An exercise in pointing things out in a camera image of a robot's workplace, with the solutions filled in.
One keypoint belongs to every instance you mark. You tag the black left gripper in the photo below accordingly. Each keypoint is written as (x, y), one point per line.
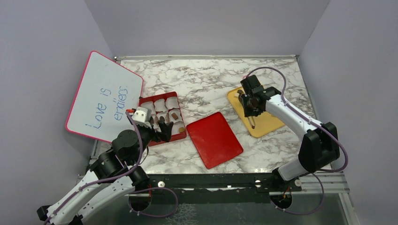
(166, 130)

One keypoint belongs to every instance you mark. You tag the white paper cup liner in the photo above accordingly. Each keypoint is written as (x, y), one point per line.
(160, 105)
(172, 103)

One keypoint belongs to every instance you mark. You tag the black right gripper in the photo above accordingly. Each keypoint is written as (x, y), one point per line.
(248, 112)

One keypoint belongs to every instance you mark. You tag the pink framed whiteboard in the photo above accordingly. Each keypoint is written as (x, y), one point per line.
(106, 90)

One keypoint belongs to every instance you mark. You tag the red chocolate box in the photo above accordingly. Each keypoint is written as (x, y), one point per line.
(147, 102)

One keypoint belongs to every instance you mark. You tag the yellow plastic tray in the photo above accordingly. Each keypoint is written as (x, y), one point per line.
(265, 123)

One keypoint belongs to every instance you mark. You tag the milk chocolate rectangle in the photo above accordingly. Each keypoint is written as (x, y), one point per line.
(174, 116)

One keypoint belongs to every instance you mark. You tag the black metal base rail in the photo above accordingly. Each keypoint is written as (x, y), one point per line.
(212, 188)

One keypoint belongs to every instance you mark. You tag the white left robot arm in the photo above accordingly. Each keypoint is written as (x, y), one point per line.
(116, 172)

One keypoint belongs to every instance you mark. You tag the red box lid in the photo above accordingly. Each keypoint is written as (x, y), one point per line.
(214, 140)

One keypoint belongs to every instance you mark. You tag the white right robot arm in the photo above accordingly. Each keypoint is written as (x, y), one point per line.
(318, 140)

